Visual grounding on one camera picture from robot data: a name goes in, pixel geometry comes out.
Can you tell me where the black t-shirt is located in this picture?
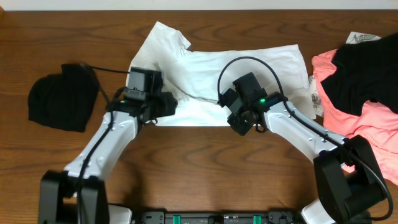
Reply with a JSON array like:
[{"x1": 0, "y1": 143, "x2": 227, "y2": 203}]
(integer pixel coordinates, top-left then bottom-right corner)
[{"x1": 321, "y1": 34, "x2": 397, "y2": 116}]

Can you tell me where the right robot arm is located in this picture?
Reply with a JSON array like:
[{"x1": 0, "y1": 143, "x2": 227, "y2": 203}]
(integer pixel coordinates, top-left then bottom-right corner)
[{"x1": 218, "y1": 87, "x2": 394, "y2": 223}]

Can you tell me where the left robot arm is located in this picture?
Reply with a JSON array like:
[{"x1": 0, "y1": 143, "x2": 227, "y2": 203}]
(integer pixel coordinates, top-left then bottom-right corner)
[{"x1": 38, "y1": 89, "x2": 177, "y2": 223}]

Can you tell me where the white leaf-print garment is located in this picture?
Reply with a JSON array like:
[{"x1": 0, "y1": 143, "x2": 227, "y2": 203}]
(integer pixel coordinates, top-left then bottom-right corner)
[{"x1": 309, "y1": 31, "x2": 381, "y2": 117}]

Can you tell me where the white t-shirt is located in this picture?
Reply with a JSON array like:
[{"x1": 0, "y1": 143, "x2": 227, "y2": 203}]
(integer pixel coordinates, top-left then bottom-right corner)
[{"x1": 131, "y1": 22, "x2": 316, "y2": 126}]

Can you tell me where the coral pink garment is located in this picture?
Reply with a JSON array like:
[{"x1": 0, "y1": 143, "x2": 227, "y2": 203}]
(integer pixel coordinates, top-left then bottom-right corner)
[{"x1": 312, "y1": 50, "x2": 397, "y2": 184}]

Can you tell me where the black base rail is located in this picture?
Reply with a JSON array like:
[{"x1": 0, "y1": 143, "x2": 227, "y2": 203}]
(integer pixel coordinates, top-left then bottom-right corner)
[{"x1": 132, "y1": 211, "x2": 304, "y2": 224}]

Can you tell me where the folded black garment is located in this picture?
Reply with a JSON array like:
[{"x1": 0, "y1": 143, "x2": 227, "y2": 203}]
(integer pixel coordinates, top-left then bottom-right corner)
[{"x1": 28, "y1": 63, "x2": 99, "y2": 133}]

